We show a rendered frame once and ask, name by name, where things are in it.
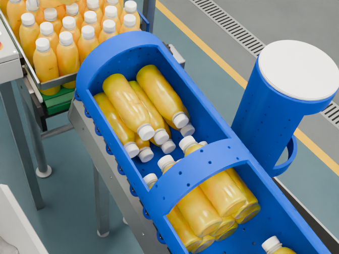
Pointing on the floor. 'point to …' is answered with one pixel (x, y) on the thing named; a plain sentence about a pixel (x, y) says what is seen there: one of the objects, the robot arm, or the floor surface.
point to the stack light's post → (149, 12)
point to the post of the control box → (20, 142)
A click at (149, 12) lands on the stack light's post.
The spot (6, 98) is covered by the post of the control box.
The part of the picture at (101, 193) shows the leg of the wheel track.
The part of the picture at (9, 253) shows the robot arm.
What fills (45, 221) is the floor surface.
